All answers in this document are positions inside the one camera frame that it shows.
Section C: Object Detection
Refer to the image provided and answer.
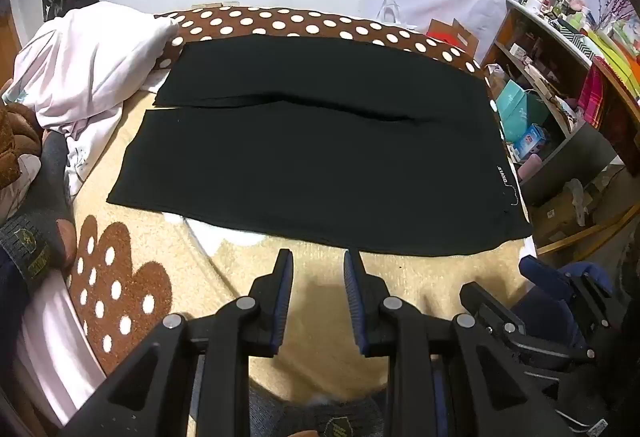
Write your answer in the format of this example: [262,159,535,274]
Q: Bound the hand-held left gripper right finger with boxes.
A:
[343,249,578,437]

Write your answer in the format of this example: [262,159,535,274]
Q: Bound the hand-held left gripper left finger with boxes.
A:
[62,248,294,437]

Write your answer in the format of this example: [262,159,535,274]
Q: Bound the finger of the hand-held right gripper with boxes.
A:
[519,256,617,330]
[459,282,598,367]

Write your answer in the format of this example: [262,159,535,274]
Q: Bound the black pants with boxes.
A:
[106,36,534,258]

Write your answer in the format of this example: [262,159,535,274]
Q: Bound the person's navy trouser leg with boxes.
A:
[0,242,23,323]
[512,289,588,348]

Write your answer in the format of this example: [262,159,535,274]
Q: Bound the beige brown polka dot blanket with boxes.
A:
[65,6,538,418]

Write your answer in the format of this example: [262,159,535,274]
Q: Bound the brown cardboard box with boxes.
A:
[534,176,632,249]

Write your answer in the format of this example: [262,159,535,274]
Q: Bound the person's grey socked foot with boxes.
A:
[247,387,396,437]
[0,131,77,290]

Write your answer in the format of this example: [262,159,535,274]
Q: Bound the pink cylinder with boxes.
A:
[516,154,545,184]

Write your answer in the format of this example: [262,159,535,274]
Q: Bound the blue and white box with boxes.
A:
[514,123,549,159]

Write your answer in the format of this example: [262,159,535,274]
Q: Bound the wooden shelf unit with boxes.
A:
[481,0,640,208]

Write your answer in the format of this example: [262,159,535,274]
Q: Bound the teal paper box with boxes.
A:
[499,78,547,144]

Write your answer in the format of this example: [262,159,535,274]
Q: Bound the red plaid cloth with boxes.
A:
[579,61,610,129]

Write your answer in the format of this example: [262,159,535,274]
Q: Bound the green folder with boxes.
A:
[589,28,640,99]

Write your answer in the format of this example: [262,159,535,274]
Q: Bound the pink bed sheet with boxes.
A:
[12,262,113,425]

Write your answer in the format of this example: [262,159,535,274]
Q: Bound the open cardboard box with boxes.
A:
[426,17,482,64]

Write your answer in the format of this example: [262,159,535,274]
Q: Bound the white duvet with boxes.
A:
[9,1,182,198]

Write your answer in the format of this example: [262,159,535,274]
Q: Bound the brown plush cloth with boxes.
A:
[0,84,47,190]

